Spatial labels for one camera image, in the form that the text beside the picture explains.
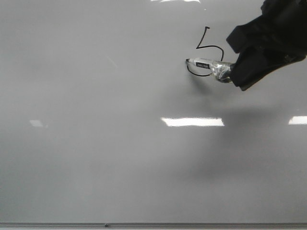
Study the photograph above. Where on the white whiteboard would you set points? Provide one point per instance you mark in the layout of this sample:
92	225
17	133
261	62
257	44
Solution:
100	121

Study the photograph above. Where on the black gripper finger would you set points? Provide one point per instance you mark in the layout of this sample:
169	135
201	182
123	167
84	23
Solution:
246	35
254	63

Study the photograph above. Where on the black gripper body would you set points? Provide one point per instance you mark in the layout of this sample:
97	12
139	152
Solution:
285	33

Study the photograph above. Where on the white taped whiteboard marker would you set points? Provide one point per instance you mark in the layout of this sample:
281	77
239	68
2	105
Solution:
219	70

